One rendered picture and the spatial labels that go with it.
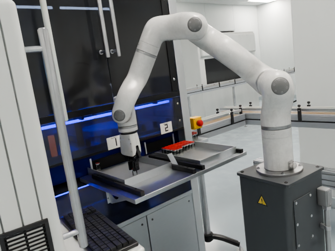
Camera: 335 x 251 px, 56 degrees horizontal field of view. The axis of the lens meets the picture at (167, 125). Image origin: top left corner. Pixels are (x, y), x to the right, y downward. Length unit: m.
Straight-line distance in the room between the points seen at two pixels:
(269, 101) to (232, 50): 0.25
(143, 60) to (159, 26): 0.15
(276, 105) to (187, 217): 1.00
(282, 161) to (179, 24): 0.68
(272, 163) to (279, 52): 9.26
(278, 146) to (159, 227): 0.87
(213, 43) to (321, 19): 1.64
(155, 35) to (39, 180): 0.73
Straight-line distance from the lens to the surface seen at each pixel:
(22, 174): 0.86
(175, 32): 1.27
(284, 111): 1.32
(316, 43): 2.87
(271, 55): 10.70
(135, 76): 1.31
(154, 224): 1.85
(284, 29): 10.48
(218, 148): 1.71
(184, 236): 2.04
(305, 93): 2.94
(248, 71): 1.34
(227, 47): 1.29
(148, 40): 1.31
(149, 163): 1.62
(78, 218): 0.94
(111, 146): 1.59
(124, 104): 1.26
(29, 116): 0.84
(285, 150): 1.37
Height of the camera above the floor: 1.34
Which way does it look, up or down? 10 degrees down
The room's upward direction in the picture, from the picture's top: 8 degrees counter-clockwise
